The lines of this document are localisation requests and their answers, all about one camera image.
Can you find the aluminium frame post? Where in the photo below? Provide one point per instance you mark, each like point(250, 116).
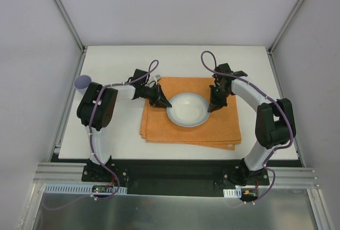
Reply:
point(288, 21)
point(69, 24)

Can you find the lilac plastic cup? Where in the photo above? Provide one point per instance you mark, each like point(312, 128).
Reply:
point(81, 83)

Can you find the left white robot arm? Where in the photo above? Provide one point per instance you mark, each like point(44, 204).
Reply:
point(96, 108)

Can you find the white blue-rimmed plate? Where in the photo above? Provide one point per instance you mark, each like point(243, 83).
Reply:
point(188, 110)

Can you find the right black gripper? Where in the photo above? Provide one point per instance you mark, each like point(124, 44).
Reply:
point(217, 100)

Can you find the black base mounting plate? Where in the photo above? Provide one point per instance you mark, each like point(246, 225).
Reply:
point(193, 178)

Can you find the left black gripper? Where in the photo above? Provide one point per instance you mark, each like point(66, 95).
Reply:
point(157, 96)

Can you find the left aluminium frame post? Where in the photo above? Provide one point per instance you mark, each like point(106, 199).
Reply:
point(69, 24)

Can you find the orange cloth napkin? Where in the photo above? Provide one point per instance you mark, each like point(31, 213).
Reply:
point(221, 130)

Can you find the right aluminium frame post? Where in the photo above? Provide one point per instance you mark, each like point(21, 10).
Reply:
point(288, 21)

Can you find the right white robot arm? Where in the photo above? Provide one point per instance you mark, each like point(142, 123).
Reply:
point(275, 125)

